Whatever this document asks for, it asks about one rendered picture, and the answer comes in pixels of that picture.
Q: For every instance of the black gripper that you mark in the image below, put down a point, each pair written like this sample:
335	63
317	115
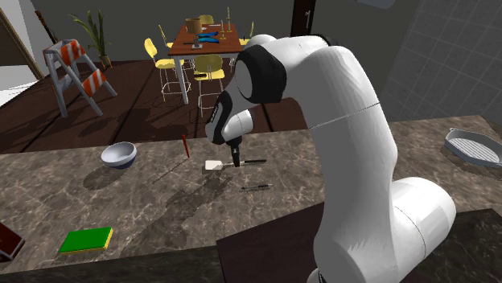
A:
235	156

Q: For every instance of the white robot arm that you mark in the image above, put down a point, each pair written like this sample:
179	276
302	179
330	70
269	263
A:
353	156

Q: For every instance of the black pen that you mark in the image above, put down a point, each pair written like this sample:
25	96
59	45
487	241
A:
257	187

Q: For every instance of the yellow chair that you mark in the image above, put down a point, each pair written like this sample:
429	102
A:
208	66
206	18
246	40
159	62
162	35

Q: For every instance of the brown dining table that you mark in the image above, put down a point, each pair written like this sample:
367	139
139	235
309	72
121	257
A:
210	46

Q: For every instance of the white and blue bowl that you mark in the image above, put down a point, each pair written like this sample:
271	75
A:
117	153

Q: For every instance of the dark brown door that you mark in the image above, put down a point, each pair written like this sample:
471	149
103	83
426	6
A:
302	17

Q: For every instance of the green and yellow sponge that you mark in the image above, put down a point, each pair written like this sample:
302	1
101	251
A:
85	239

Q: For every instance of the orange and white striped barricade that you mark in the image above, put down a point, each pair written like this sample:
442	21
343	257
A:
74	70

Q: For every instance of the green potted plant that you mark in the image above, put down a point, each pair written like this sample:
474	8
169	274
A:
96	33

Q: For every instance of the grey ribbed grill pan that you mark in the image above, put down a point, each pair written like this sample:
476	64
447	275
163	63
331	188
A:
472	148

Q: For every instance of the dark red book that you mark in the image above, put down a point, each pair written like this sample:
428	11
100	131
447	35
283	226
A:
9	241

